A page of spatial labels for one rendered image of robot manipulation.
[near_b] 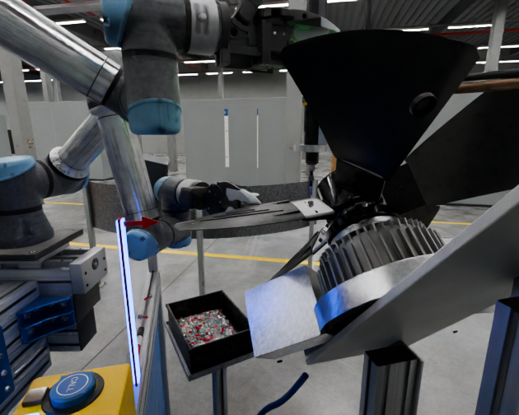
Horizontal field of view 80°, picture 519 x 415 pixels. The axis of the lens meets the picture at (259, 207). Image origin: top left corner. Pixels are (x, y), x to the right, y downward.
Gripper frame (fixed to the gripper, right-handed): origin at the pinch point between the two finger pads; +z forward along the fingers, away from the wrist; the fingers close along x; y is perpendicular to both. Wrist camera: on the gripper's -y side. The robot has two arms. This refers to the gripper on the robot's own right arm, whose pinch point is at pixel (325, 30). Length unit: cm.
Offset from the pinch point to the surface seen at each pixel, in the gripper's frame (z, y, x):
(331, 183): 3.0, 27.2, -0.3
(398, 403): 10, 69, 15
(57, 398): -43, 42, 20
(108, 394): -38, 43, 20
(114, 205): -43, 72, -217
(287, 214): -8.3, 31.9, 2.2
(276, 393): 28, 151, -72
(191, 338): -23, 67, -19
